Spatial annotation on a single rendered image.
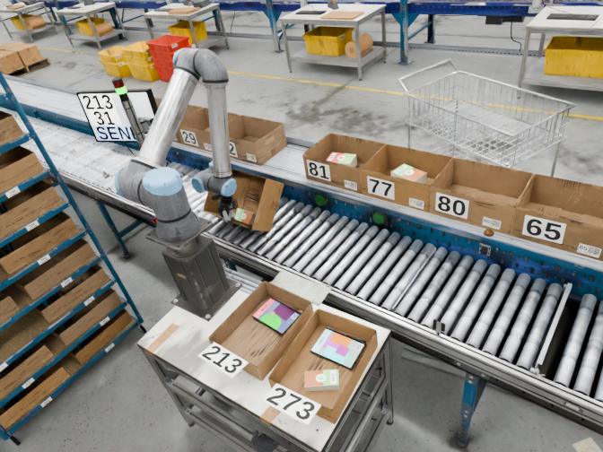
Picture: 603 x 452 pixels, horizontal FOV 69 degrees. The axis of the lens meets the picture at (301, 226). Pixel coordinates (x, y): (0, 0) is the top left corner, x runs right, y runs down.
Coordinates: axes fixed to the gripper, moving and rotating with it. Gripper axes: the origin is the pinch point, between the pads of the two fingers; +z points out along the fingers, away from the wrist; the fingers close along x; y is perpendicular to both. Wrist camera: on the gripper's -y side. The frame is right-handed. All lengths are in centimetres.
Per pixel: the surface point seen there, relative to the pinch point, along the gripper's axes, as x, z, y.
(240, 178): 26.1, -10.8, -13.0
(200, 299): -50, 6, 31
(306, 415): -69, 6, 108
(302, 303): -26, 7, 73
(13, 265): -91, -3, -64
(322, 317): -27, 8, 85
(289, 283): -14, 12, 56
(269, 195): 16.5, -12.9, 19.8
